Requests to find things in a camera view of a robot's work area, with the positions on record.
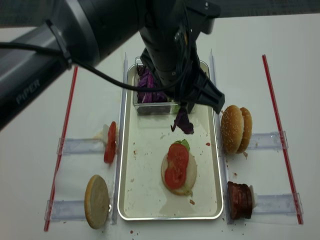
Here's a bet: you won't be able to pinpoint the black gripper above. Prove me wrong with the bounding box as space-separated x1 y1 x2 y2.
139 0 225 114

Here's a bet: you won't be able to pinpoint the purple cabbage leaf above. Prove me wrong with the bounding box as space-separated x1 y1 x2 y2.
170 107 194 135

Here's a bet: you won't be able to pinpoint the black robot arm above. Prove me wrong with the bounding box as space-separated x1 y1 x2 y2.
0 0 225 127

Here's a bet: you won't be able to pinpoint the green lettuce pile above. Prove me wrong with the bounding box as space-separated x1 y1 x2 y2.
170 100 181 114

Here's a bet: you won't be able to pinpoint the lettuce leaf on bun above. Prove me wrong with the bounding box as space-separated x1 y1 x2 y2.
174 139 190 152

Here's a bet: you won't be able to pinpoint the tomato slices on bun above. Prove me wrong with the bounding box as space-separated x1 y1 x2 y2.
164 143 189 190

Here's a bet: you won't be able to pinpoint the sliced meat patties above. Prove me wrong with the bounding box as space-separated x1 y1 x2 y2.
227 181 254 220

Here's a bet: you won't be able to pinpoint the white pusher block meat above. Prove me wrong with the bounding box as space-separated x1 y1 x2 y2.
249 185 257 209

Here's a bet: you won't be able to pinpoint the upright tomato slices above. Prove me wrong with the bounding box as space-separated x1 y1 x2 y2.
104 121 117 164

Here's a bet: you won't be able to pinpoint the clear plastic food container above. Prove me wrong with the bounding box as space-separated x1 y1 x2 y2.
132 57 173 115

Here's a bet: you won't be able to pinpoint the sesame bun front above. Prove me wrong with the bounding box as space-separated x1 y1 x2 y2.
220 105 244 154

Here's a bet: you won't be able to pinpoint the sesame bun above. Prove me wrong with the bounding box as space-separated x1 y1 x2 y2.
236 107 253 154
220 105 244 154

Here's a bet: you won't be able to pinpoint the sesame bun rear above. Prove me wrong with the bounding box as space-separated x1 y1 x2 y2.
236 107 253 154

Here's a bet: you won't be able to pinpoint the purple cabbage pile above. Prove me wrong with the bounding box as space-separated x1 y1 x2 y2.
136 63 170 104

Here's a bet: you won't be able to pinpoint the left clear long divider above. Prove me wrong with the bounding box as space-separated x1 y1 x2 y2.
109 51 129 226

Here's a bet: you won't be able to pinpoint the bottom bun on tray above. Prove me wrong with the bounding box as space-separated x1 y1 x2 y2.
160 153 198 197

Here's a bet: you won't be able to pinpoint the right red strip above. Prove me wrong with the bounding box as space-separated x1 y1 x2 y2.
261 54 304 225

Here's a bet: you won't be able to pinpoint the red strip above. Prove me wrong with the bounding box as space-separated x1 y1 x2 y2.
261 54 304 225
43 66 78 233

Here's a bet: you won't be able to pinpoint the metal tray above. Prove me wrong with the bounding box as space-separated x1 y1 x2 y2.
116 60 225 221

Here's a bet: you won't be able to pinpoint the white pusher block upper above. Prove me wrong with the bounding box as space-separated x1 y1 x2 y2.
101 124 110 146

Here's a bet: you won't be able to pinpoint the upright bun half left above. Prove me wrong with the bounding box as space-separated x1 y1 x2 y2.
84 174 110 230

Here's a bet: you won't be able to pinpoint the left red strip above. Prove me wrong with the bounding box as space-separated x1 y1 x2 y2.
43 66 78 233

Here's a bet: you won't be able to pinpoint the clear rail holding sesame buns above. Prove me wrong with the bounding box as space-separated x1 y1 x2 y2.
247 131 288 150

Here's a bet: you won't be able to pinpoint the clear rail holding meat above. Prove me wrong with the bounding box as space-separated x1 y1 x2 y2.
252 193 304 215

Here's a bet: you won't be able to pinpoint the clear rail holding tomato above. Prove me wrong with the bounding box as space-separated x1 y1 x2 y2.
56 138 105 156

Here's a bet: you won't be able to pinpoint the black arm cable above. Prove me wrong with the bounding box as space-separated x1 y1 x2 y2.
0 41 198 106

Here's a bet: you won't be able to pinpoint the clear rail holding bun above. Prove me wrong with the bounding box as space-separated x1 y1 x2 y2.
44 200 86 222

